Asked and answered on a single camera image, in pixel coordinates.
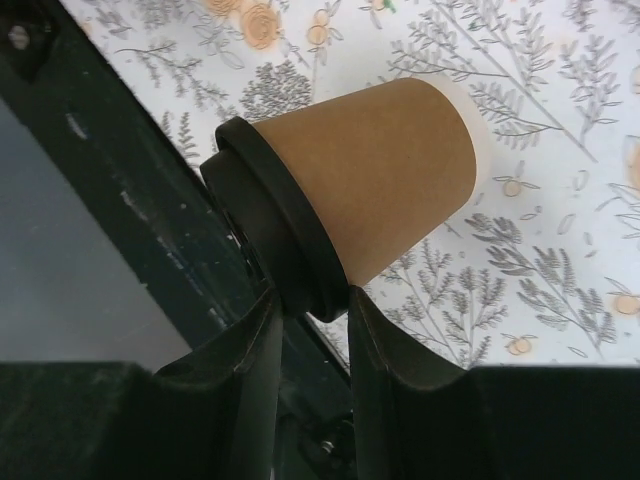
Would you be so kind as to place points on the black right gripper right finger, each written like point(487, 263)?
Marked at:
point(399, 408)

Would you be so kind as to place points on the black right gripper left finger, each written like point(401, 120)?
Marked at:
point(221, 400)

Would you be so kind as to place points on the floral table mat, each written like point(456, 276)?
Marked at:
point(542, 266)

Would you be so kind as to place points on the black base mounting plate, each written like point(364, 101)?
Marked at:
point(105, 419)

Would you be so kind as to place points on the black plastic cup lid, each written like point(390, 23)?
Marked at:
point(274, 222)

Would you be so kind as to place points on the single kraft paper cup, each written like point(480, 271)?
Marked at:
point(384, 166)

